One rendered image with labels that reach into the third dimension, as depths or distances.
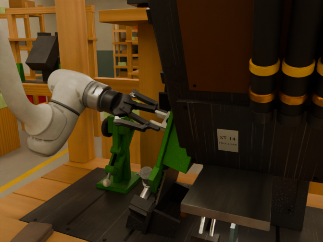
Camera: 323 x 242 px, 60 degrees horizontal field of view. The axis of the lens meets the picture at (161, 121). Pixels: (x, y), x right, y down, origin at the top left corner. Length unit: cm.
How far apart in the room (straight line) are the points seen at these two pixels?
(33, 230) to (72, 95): 40
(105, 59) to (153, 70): 1091
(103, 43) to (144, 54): 1091
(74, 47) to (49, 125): 50
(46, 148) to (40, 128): 7
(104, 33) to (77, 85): 1110
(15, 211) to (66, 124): 37
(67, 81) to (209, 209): 60
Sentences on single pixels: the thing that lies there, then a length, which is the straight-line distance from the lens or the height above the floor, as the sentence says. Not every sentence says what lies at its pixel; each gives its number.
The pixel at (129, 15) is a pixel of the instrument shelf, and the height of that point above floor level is 152.
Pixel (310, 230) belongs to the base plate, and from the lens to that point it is 98.
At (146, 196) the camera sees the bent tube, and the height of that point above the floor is 99.
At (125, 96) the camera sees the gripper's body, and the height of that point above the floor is 127.
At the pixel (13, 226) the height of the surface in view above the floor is 90.
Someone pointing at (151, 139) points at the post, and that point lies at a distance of 116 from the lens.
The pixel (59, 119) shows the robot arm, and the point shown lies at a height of 121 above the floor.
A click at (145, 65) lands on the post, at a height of 135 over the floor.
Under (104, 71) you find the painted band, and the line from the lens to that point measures 1206.
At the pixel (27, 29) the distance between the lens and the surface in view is 604.
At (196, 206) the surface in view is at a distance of 55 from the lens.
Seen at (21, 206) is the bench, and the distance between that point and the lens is 113.
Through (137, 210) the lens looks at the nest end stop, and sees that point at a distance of 84.
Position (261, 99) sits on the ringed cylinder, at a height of 133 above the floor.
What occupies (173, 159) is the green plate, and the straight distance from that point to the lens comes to 74.
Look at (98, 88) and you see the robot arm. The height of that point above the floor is 129.
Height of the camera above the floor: 142
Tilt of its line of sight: 15 degrees down
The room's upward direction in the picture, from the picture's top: straight up
